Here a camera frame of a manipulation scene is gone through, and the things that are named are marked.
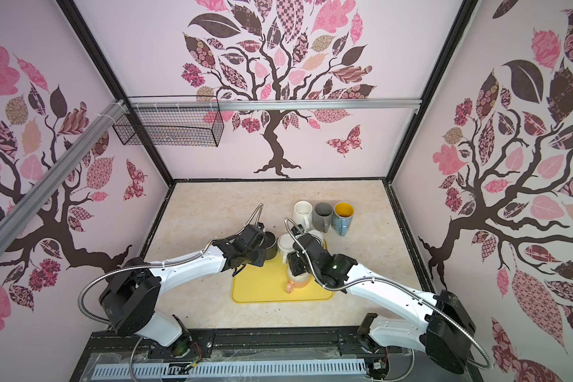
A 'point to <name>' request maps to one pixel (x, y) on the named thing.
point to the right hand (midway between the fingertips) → (291, 253)
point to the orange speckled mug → (299, 281)
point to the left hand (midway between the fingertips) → (261, 256)
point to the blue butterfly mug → (342, 217)
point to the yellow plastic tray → (268, 283)
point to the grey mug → (322, 216)
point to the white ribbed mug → (302, 214)
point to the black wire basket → (170, 120)
